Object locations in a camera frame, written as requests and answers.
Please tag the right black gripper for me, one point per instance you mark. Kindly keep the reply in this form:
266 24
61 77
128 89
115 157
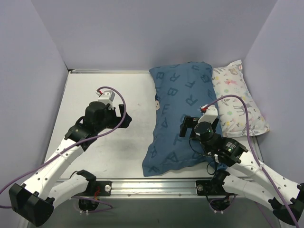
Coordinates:
190 126

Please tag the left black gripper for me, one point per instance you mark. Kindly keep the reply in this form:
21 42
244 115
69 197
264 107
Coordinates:
118 118

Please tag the blue letter print pillowcase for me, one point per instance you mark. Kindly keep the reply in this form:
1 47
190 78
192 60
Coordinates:
181 90

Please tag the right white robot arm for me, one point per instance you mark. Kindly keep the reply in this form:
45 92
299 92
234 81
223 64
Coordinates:
285 198

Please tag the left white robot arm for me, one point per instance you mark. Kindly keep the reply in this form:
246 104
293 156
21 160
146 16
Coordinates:
37 197

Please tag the white floral deer pillow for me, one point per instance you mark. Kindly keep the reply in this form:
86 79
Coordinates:
229 80

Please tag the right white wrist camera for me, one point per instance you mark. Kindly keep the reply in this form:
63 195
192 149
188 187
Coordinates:
209 114

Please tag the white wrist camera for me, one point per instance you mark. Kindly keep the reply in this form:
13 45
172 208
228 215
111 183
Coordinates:
209 114
106 97

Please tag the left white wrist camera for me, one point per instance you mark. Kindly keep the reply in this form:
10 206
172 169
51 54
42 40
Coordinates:
106 97

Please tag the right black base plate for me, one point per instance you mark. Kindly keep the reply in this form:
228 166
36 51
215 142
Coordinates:
204 188

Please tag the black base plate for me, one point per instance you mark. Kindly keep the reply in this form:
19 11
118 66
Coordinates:
204 188
102 188

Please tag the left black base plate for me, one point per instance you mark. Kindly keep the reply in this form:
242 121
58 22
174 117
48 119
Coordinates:
102 188

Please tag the aluminium front rail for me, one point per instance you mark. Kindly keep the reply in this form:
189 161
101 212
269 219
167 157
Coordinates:
153 189

